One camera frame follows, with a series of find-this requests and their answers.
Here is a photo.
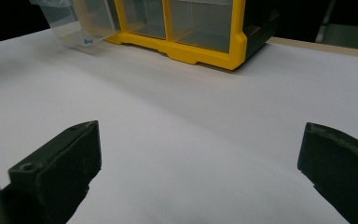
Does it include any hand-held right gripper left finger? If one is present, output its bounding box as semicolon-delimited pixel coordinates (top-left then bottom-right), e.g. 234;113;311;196
0;120;103;224

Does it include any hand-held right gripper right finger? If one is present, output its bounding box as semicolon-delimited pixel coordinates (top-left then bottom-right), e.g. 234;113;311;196
296;121;358;224

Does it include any clear plastic drawer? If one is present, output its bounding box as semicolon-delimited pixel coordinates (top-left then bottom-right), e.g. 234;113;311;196
29;0;122;50

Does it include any yellow black drawer organizer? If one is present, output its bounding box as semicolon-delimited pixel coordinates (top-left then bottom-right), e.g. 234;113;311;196
104;0;281;71

